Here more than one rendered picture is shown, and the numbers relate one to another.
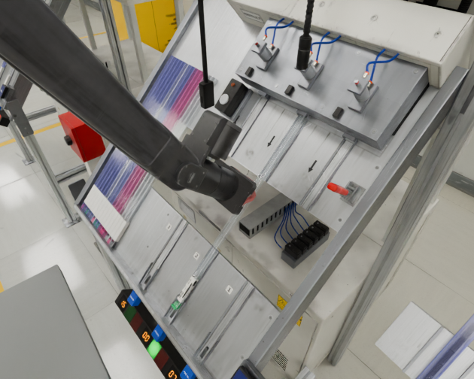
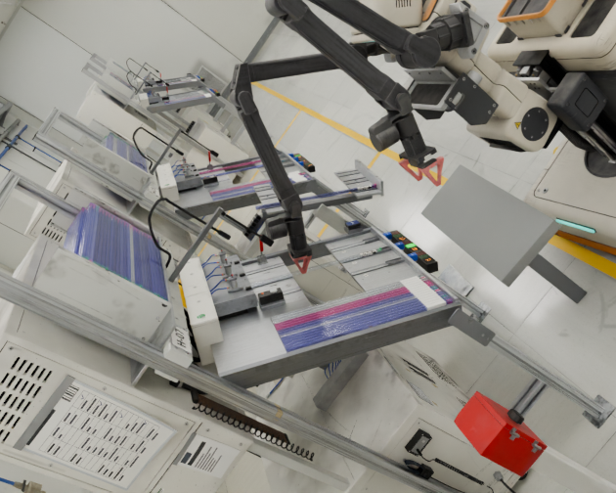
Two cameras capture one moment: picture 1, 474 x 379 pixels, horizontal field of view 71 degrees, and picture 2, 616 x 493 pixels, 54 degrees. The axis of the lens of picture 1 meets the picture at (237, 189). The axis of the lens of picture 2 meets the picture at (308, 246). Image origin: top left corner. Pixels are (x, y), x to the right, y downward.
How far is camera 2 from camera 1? 225 cm
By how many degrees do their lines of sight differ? 98
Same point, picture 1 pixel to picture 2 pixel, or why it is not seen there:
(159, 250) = (379, 269)
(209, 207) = (385, 374)
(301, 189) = (279, 268)
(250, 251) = not seen: hidden behind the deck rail
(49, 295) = (495, 256)
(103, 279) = not seen: outside the picture
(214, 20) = (236, 354)
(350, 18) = (196, 277)
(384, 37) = (198, 268)
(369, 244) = not seen: hidden behind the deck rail
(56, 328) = (480, 241)
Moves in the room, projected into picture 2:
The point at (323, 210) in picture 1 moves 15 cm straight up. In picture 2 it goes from (278, 261) to (244, 242)
